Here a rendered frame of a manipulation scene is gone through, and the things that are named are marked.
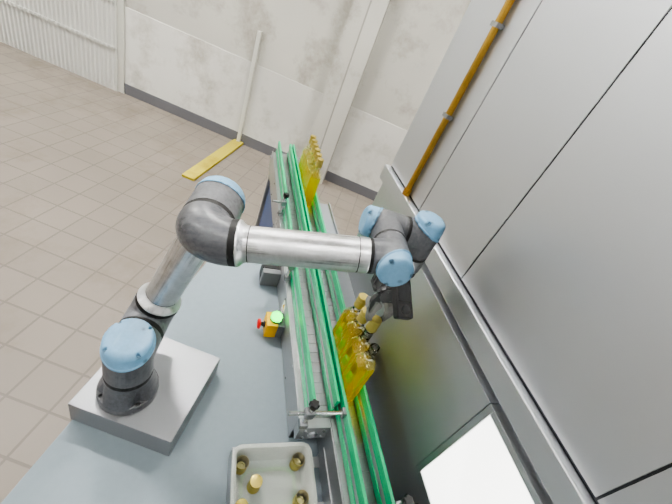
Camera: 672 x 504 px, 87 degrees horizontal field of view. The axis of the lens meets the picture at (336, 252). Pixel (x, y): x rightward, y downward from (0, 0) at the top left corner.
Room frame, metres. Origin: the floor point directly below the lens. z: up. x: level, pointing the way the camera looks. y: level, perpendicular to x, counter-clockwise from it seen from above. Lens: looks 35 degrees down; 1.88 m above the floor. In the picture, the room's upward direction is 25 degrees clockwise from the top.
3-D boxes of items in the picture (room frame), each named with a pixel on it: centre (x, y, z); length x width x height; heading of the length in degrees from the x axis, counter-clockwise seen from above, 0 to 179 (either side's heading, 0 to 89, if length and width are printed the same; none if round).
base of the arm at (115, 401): (0.47, 0.37, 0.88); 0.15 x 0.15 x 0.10
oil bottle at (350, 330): (0.81, -0.16, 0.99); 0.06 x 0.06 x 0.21; 26
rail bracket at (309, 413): (0.57, -0.14, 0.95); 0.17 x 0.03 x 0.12; 115
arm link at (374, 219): (0.73, -0.08, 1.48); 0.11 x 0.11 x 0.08; 15
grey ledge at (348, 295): (1.37, -0.01, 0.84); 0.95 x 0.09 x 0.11; 25
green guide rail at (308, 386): (1.38, 0.25, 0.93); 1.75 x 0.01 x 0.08; 25
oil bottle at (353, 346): (0.76, -0.19, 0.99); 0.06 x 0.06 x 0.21; 26
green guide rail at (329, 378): (1.41, 0.19, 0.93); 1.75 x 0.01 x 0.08; 25
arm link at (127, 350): (0.48, 0.37, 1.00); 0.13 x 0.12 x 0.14; 15
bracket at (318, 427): (0.58, -0.16, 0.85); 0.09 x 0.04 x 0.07; 115
